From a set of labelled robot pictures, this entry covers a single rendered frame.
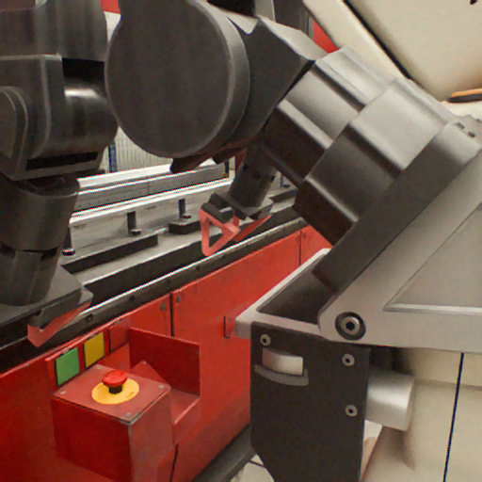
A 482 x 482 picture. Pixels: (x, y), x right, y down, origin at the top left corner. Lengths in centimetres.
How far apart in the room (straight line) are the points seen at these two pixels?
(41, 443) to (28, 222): 76
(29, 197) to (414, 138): 26
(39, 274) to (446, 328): 30
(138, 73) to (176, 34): 3
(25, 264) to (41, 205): 5
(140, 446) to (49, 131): 58
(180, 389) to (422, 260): 77
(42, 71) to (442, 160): 24
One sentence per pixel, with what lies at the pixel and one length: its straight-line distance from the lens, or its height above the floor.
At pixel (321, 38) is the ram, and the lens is 214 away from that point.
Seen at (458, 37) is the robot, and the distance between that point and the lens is 37.
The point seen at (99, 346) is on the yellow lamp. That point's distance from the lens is 92.
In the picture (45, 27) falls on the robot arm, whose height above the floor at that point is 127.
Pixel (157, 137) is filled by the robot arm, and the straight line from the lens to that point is 26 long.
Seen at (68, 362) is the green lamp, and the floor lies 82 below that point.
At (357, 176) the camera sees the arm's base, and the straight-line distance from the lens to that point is 23.
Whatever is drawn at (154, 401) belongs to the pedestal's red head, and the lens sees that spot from 82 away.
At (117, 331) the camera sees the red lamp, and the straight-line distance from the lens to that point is 95.
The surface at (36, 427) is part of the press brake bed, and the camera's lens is 108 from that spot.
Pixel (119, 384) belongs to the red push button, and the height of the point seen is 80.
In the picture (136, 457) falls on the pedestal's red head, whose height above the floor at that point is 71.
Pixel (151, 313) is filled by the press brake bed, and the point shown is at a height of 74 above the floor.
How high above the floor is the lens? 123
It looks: 16 degrees down
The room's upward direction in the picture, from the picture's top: straight up
